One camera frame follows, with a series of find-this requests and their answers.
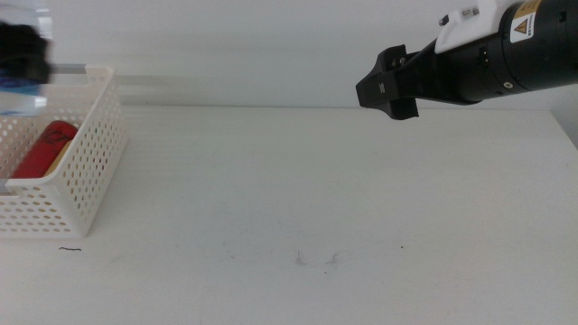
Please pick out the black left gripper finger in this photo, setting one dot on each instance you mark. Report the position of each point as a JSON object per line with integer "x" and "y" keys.
{"x": 22, "y": 52}

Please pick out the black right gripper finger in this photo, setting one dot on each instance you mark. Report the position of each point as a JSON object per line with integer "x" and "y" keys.
{"x": 377, "y": 88}
{"x": 403, "y": 108}

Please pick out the clear water bottle blue label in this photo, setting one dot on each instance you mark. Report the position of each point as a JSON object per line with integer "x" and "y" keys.
{"x": 25, "y": 101}

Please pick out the red soda can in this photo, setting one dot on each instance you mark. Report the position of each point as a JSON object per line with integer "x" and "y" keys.
{"x": 43, "y": 151}

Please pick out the yellow juice bottle white cap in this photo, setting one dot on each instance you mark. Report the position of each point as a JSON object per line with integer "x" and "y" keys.
{"x": 61, "y": 160}

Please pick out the white perforated plastic basket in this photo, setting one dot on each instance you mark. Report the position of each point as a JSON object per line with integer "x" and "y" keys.
{"x": 90, "y": 180}

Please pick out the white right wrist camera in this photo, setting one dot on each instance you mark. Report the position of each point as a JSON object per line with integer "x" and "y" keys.
{"x": 469, "y": 20}

